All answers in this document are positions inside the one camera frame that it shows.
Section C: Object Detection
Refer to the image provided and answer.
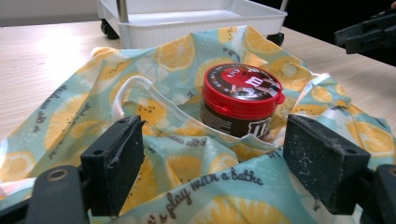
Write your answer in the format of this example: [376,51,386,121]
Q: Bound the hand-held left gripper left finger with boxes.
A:
[79,115,147,217]

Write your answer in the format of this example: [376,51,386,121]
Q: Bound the lemon print cloth bag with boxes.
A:
[0,25,396,224]

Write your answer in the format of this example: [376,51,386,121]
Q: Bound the white plastic bin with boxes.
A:
[95,0,289,50]

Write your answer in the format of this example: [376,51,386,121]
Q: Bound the brown candy jar red lid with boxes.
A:
[199,63,286,140]

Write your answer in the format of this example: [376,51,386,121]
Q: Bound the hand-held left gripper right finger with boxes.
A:
[282,113,372,217]

